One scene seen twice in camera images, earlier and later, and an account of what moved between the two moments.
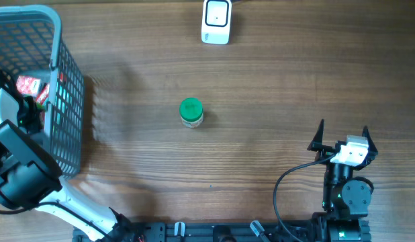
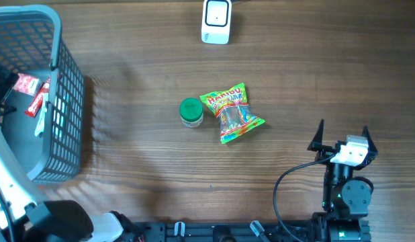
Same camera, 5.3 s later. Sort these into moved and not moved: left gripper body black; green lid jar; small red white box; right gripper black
Moved: left gripper body black
Not moved: small red white box; right gripper black; green lid jar
